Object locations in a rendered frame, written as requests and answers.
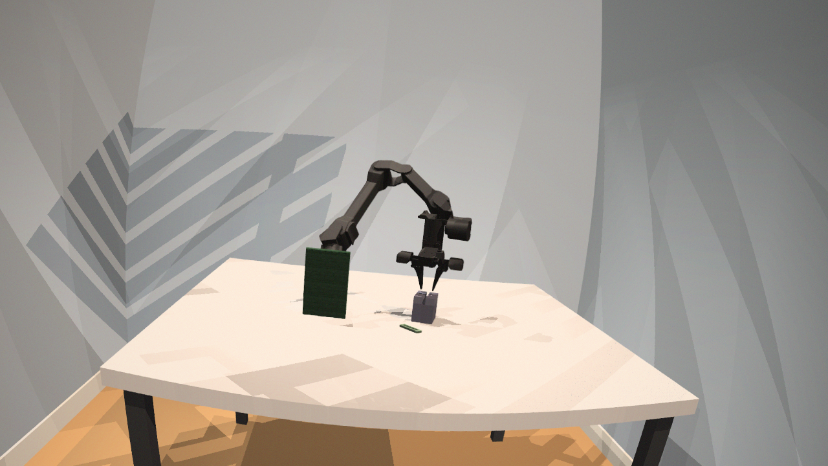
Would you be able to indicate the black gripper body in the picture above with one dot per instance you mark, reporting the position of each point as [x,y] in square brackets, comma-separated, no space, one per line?
[455,264]

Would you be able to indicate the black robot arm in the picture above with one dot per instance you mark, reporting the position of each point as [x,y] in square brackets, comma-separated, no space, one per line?
[343,231]

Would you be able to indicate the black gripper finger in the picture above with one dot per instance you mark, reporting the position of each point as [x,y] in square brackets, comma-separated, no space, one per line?
[437,276]
[419,271]

